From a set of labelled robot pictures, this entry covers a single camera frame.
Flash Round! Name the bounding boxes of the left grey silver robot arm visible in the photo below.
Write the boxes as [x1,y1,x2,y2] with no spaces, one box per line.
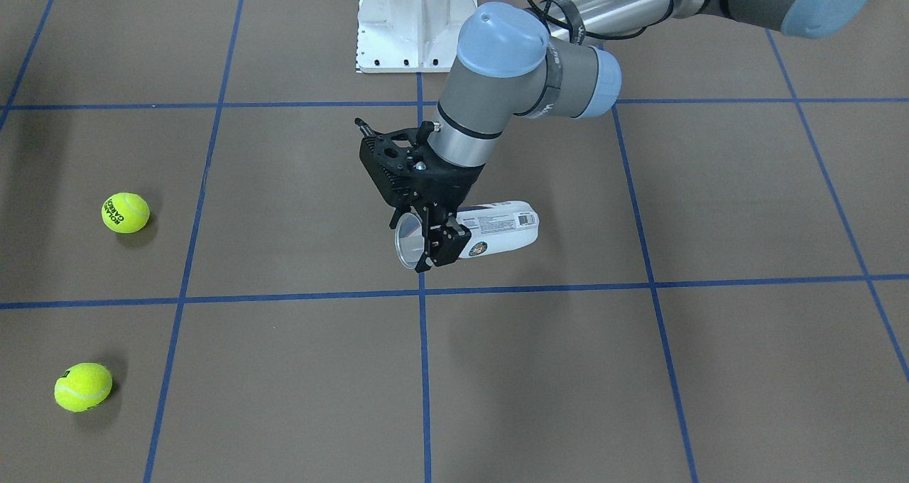
[355,0,868,273]

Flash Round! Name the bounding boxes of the yellow tennis ball Wilson logo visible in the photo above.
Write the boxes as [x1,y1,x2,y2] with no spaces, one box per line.
[54,362,114,413]

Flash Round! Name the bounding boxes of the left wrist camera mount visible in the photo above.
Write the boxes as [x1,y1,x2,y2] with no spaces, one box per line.
[354,117,436,188]

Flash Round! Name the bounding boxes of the white blue tennis ball can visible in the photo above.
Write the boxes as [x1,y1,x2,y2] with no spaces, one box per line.
[394,201,541,271]

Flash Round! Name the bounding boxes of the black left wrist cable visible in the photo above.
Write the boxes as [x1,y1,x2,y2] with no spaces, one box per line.
[517,0,647,42]

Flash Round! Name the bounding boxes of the white camera mast base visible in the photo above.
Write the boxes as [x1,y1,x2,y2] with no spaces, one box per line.
[355,0,478,73]

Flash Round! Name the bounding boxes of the yellow tennis ball Roland Garros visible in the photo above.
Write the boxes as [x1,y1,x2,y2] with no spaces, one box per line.
[100,192,151,234]

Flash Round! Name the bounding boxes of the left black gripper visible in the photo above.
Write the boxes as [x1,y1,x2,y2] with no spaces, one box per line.
[377,144,484,273]

